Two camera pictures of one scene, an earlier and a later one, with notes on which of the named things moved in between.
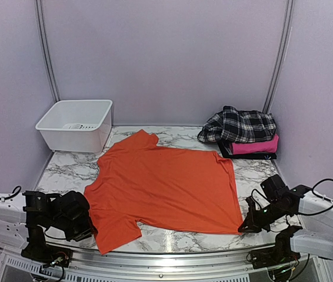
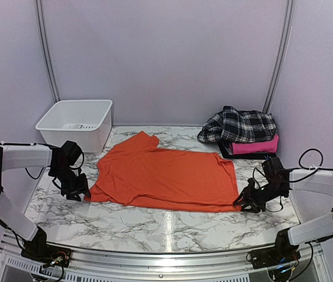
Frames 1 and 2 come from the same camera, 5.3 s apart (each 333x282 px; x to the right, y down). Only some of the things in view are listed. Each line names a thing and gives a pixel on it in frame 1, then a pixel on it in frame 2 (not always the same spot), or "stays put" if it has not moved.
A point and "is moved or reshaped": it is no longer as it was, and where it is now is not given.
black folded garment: (226, 151) stays put
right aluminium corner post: (282, 57) stays put
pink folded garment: (262, 147) stays put
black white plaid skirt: (239, 126) stays put
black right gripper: (252, 221) -> (248, 194)
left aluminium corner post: (47, 50) stays put
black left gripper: (86, 231) -> (82, 187)
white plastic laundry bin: (82, 126) stays put
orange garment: (138, 185) is moved or reshaped
